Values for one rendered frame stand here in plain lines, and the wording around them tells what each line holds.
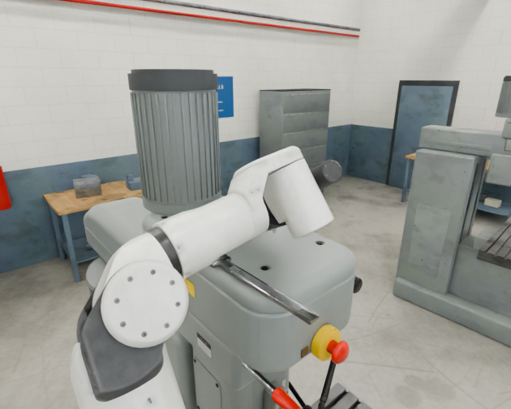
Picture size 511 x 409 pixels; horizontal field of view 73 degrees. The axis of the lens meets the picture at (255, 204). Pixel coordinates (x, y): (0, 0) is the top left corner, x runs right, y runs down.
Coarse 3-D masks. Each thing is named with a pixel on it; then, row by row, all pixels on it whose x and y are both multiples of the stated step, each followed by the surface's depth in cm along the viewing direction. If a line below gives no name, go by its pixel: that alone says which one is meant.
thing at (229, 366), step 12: (192, 324) 73; (192, 336) 74; (204, 336) 69; (204, 348) 71; (216, 348) 67; (228, 348) 64; (216, 360) 68; (228, 360) 64; (240, 360) 63; (228, 372) 65; (240, 372) 64; (240, 384) 65
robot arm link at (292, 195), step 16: (304, 160) 49; (272, 176) 48; (288, 176) 47; (304, 176) 47; (320, 176) 49; (336, 176) 49; (272, 192) 49; (288, 192) 47; (304, 192) 47; (320, 192) 49; (272, 208) 51; (288, 208) 48; (304, 208) 47; (320, 208) 47; (272, 224) 54; (288, 224) 49; (304, 224) 47; (320, 224) 47
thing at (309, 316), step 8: (224, 256) 61; (216, 264) 59; (224, 264) 58; (232, 264) 58; (232, 272) 56; (240, 272) 56; (240, 280) 55; (248, 280) 54; (256, 280) 54; (256, 288) 52; (264, 288) 52; (272, 288) 52; (272, 296) 50; (280, 296) 50; (288, 296) 50; (280, 304) 49; (288, 304) 48; (296, 304) 48; (296, 312) 46; (304, 312) 46; (312, 312) 46; (304, 320) 45; (312, 320) 45
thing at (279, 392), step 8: (248, 368) 62; (256, 376) 60; (264, 384) 59; (272, 384) 59; (272, 392) 57; (280, 392) 56; (280, 400) 55; (288, 400) 55; (288, 408) 54; (296, 408) 54
